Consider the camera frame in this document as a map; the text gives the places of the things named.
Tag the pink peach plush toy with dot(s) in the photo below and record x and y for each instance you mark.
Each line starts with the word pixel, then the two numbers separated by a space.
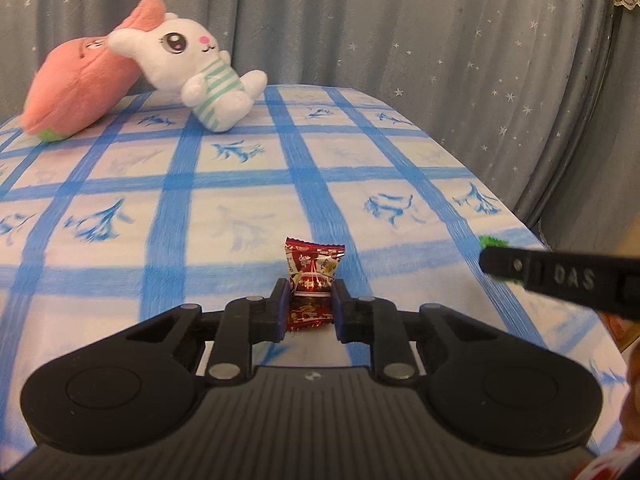
pixel 80 90

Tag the white bunny plush toy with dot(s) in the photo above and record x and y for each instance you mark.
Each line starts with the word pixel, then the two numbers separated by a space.
pixel 200 60

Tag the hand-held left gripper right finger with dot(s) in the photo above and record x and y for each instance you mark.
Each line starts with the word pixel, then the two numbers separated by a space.
pixel 341 310

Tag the grey star-print curtain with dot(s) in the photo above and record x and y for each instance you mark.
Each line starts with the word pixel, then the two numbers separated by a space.
pixel 375 20

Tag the dark red foil candy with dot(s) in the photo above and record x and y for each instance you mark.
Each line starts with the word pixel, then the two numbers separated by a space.
pixel 312 265

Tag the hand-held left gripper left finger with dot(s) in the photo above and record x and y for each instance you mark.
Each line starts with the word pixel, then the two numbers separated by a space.
pixel 281 310

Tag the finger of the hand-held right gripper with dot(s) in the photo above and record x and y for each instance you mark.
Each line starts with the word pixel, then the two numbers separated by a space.
pixel 505 262

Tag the green-wrapped brown candy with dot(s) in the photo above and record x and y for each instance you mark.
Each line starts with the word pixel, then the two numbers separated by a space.
pixel 492 240

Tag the blue checked tablecloth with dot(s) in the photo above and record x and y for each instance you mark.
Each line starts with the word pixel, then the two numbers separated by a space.
pixel 350 185

